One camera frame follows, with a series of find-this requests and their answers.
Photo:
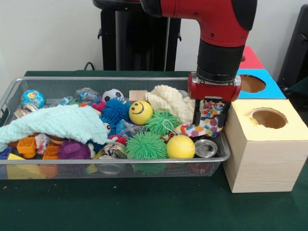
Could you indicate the wooden box with three holes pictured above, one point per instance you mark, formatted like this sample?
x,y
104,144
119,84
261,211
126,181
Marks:
x,y
262,163

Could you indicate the crushed drink can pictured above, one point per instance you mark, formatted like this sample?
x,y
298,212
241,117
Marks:
x,y
205,148

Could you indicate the green spiky rubber ball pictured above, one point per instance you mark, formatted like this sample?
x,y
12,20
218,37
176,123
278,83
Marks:
x,y
146,145
161,122

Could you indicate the mint knitted cloth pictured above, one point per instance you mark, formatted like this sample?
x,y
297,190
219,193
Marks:
x,y
60,120

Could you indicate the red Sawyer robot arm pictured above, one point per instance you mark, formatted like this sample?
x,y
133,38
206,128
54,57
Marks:
x,y
216,36

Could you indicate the blue globe ball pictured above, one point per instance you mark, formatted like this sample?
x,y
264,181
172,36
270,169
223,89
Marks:
x,y
32,98

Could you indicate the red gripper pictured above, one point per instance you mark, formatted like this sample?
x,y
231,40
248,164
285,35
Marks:
x,y
214,91

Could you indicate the clear mesh bin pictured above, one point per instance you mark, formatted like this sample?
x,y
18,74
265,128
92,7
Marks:
x,y
168,168

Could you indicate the cream waffle cloth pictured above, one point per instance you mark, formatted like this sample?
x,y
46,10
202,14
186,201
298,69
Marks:
x,y
173,103

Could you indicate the yellow smiley ball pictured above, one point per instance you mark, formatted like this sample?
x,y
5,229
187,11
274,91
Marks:
x,y
140,112

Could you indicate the blue spiky rubber ball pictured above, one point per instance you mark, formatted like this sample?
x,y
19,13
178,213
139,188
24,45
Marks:
x,y
116,108

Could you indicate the yellow tennis ball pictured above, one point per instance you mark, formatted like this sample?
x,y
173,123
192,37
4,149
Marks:
x,y
181,146

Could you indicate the dark green table cloth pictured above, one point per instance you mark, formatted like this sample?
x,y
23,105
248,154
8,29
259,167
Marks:
x,y
144,204

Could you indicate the black panel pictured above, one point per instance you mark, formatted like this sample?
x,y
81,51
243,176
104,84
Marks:
x,y
296,48

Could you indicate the colourful polka dot cloth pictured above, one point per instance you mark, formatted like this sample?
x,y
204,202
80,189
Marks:
x,y
207,127

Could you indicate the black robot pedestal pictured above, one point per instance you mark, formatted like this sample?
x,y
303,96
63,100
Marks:
x,y
134,41

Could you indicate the small soccer ball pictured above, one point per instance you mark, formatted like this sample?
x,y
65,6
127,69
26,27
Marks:
x,y
112,95

